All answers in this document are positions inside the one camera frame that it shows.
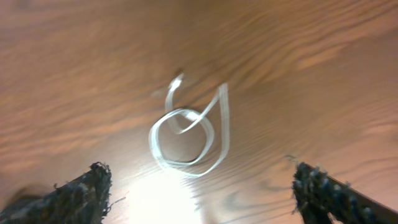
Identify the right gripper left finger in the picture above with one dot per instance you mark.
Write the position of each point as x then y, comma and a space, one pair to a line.
83, 200

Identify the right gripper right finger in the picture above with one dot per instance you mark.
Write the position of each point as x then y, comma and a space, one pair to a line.
322, 199

